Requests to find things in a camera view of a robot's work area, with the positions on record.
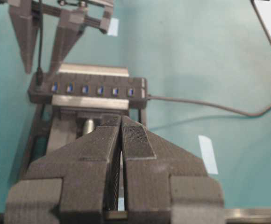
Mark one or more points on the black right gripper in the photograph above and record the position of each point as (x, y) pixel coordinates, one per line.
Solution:
(70, 27)

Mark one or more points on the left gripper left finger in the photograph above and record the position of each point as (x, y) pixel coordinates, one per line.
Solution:
(71, 185)

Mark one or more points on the black multiport USB hub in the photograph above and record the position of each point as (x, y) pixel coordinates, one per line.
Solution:
(133, 89)

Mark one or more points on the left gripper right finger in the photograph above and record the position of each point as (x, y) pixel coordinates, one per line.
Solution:
(165, 184)

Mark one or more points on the blue tape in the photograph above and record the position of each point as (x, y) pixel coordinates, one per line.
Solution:
(207, 153)
(113, 27)

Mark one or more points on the blue tape bottom centre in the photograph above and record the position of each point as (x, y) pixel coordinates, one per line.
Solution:
(207, 153)

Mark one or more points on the blue tape right side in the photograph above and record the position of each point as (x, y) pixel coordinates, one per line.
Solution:
(113, 27)

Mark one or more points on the black bench vise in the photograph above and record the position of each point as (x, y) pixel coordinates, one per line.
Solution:
(79, 109)

